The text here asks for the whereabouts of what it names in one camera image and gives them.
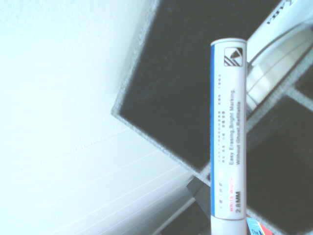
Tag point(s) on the red capped white marker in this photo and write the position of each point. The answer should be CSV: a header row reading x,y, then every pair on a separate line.
x,y
228,122

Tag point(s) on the grey compartment desk holder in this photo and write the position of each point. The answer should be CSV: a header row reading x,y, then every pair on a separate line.
x,y
171,85

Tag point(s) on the blue and white book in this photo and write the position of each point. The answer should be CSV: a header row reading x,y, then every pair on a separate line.
x,y
254,227

